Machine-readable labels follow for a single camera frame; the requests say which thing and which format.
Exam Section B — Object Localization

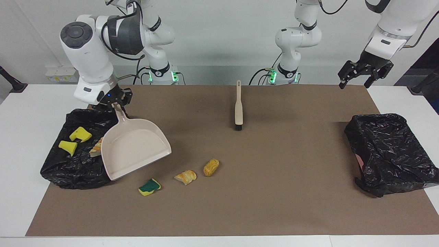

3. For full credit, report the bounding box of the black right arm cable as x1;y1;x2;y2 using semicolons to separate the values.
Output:
101;0;148;84

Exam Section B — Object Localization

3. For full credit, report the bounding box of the yellow sponge wedge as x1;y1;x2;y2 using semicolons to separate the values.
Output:
58;140;78;157

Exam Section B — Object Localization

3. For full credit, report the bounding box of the dark panel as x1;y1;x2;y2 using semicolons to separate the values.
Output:
394;37;439;115

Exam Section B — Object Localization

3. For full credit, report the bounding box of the brown bread roll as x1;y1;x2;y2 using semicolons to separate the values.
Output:
203;158;220;177

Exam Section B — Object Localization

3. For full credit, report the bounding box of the black trash bag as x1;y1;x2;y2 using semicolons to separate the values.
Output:
344;113;439;198
40;107;132;190

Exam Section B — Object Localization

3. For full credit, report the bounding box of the notched yellow sponge piece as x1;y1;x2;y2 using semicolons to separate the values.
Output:
69;127;93;143

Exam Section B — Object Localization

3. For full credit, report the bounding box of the brown table mat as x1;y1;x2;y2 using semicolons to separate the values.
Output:
26;85;439;237

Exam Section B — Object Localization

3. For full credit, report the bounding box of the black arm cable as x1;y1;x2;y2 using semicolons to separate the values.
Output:
317;0;439;48
101;0;148;84

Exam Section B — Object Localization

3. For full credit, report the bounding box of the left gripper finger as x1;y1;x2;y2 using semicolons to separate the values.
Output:
338;61;360;90
364;62;394;89

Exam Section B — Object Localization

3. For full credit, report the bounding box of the green yellow sponge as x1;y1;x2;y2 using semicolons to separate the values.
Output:
138;178;162;197

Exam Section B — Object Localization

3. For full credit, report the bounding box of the white cardboard box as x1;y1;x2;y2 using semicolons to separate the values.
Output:
46;67;78;83

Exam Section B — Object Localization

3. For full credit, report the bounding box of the beige plastic dustpan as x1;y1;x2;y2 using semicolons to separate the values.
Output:
100;103;172;181

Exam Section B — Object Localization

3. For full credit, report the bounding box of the black stand leg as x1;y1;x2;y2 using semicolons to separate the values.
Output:
407;67;439;95
0;65;28;94

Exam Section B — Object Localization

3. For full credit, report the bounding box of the orange white croissant piece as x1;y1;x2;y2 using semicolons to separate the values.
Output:
174;170;197;186

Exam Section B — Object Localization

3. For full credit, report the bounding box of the pale striped croissant piece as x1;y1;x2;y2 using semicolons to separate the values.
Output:
89;137;104;157

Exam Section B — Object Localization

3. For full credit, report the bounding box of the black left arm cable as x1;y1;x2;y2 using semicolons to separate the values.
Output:
317;0;439;48

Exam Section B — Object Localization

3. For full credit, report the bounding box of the beige hand brush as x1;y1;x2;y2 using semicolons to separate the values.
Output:
235;80;244;131

